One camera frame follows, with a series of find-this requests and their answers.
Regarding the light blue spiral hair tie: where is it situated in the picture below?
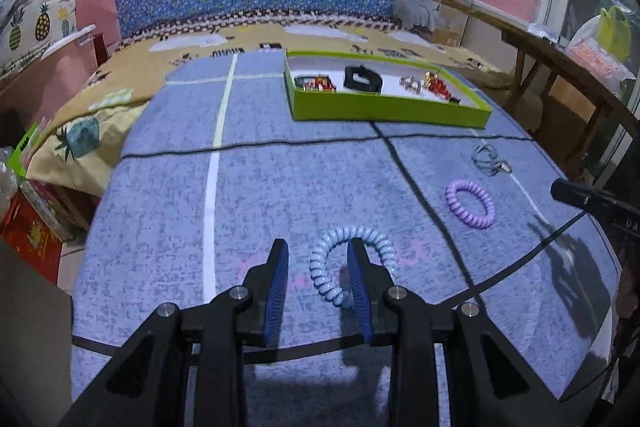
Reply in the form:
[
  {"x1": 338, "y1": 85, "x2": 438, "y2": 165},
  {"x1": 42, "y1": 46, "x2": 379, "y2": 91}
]
[{"x1": 309, "y1": 227, "x2": 402, "y2": 309}]

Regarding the printed cardboard box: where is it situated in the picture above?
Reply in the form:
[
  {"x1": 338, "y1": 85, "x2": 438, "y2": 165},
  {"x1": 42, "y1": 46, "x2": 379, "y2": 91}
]
[{"x1": 392, "y1": 0, "x2": 482, "y2": 47}]

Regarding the green paper bag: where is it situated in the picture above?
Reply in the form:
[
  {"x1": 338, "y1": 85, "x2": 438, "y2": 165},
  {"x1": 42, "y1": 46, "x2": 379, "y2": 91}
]
[{"x1": 7, "y1": 123, "x2": 42, "y2": 178}]

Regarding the wide black wristband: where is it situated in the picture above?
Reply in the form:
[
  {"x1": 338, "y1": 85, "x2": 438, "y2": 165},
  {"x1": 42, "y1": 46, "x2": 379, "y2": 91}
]
[{"x1": 343, "y1": 63, "x2": 384, "y2": 94}]

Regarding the pink packet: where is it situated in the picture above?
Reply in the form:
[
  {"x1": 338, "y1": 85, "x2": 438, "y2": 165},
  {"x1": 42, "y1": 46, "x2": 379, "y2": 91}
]
[{"x1": 566, "y1": 38, "x2": 637, "y2": 94}]

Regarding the green shallow cardboard box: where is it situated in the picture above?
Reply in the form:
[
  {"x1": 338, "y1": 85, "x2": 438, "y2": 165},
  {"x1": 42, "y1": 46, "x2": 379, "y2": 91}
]
[{"x1": 283, "y1": 49, "x2": 494, "y2": 130}]

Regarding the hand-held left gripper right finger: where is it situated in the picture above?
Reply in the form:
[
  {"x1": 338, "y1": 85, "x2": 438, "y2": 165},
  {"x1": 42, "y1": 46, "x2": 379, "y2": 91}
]
[{"x1": 346, "y1": 238, "x2": 566, "y2": 427}]

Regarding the purple spiral hair tie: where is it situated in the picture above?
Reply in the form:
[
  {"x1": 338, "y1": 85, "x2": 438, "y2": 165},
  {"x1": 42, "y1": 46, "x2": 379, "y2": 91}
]
[{"x1": 445, "y1": 179, "x2": 497, "y2": 229}]

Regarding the blue lined blanket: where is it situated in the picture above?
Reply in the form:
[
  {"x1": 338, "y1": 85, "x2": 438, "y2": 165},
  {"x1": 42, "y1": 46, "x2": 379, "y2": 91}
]
[{"x1": 70, "y1": 51, "x2": 622, "y2": 427}]

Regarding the yellow printed bedsheet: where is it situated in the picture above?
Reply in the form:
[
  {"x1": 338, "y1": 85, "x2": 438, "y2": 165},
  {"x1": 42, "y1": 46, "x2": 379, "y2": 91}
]
[{"x1": 25, "y1": 11, "x2": 502, "y2": 198}]

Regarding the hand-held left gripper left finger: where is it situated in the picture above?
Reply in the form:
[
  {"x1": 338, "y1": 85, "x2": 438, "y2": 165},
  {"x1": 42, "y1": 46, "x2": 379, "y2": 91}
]
[{"x1": 65, "y1": 238, "x2": 291, "y2": 427}]

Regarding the yellow-green bag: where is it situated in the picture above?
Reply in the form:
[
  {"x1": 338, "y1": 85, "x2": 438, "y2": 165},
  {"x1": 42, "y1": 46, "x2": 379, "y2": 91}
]
[{"x1": 597, "y1": 5, "x2": 633, "y2": 60}]

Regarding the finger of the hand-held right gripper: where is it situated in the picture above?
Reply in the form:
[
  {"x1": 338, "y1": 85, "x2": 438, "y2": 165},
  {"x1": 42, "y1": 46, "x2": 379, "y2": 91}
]
[{"x1": 550, "y1": 179, "x2": 623, "y2": 214}]

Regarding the pink storage box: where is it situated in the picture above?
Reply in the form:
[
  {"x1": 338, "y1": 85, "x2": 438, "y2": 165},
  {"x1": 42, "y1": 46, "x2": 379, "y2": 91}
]
[{"x1": 0, "y1": 23, "x2": 110, "y2": 144}]

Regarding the red box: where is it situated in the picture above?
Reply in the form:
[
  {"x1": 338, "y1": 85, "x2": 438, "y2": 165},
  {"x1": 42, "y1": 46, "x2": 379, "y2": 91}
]
[{"x1": 0, "y1": 188, "x2": 64, "y2": 286}]

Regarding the red bead grape ornament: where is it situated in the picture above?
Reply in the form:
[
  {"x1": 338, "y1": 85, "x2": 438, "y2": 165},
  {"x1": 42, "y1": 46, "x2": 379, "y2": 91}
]
[{"x1": 424, "y1": 71, "x2": 453, "y2": 100}]

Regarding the white plastic bag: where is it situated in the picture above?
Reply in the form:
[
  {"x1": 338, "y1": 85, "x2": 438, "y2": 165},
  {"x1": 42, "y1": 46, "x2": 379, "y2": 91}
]
[{"x1": 0, "y1": 147, "x2": 22, "y2": 229}]

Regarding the small white packet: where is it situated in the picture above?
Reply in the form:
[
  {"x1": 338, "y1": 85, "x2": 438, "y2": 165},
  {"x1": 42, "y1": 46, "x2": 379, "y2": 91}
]
[{"x1": 526, "y1": 24, "x2": 561, "y2": 44}]

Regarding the pineapple print pillow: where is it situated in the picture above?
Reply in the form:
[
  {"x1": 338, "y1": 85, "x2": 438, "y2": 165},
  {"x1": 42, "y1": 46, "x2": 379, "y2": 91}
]
[{"x1": 0, "y1": 0, "x2": 81, "y2": 76}]

